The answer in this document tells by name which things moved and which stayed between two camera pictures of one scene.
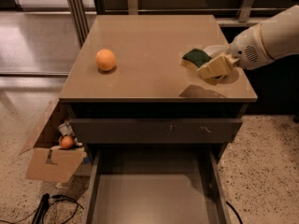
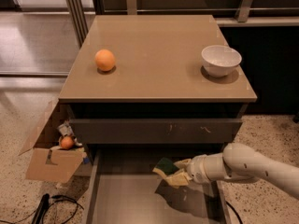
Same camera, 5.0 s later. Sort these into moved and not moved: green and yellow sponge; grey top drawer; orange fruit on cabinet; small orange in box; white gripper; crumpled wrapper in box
Moved: white gripper; green and yellow sponge
Not moved: small orange in box; crumpled wrapper in box; orange fruit on cabinet; grey top drawer
